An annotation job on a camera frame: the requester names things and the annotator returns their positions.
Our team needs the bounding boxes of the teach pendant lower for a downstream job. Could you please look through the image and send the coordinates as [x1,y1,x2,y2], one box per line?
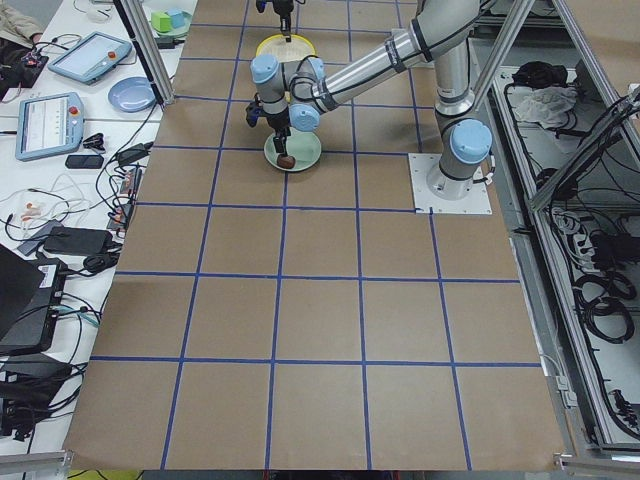
[15,92,84,162]

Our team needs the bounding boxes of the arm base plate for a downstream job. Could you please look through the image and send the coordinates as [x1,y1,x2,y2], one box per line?
[408,153,492,215]

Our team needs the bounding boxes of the teach pendant upper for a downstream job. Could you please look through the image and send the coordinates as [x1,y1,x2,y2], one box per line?
[48,32,133,84]

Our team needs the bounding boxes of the black laptop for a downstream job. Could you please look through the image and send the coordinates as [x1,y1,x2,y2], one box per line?
[1,246,67,356]

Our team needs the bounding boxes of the teach pendant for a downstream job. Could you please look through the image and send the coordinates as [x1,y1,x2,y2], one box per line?
[15,92,84,162]
[48,32,133,84]

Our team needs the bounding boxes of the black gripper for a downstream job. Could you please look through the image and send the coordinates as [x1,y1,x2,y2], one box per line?
[255,0,295,42]
[245,99,291,154]

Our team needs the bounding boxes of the white cloth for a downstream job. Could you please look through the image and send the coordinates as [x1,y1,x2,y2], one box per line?
[514,86,578,129]

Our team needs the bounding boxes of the green foam cube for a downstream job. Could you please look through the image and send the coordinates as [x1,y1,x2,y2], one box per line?
[150,11,173,33]

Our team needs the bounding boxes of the blue plate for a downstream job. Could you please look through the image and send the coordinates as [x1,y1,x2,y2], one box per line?
[107,76,156,113]

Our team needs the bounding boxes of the black power adapter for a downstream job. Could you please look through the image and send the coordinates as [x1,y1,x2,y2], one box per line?
[43,226,113,256]

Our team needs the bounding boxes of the mint green plate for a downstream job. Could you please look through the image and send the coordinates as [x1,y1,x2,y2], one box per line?
[263,129,322,173]

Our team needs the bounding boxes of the blue foam cube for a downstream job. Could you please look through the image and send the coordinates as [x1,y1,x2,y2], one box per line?
[165,8,188,31]

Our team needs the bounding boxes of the aluminium frame post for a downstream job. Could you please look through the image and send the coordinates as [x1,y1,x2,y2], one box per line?
[114,0,175,108]

